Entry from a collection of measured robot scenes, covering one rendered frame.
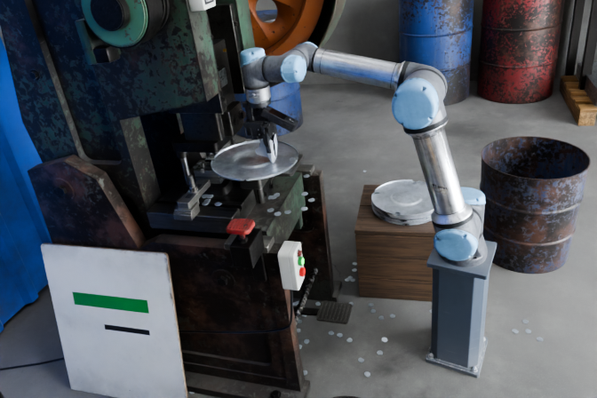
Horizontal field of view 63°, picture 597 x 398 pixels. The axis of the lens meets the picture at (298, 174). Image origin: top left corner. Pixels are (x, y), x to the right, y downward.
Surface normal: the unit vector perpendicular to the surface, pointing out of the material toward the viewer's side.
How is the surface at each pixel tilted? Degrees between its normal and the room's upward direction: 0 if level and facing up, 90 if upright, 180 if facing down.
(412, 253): 90
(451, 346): 90
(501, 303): 0
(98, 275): 78
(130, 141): 90
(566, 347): 0
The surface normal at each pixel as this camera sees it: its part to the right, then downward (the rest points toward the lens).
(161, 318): -0.28, 0.27
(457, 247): -0.37, 0.57
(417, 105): -0.46, 0.33
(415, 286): -0.22, 0.47
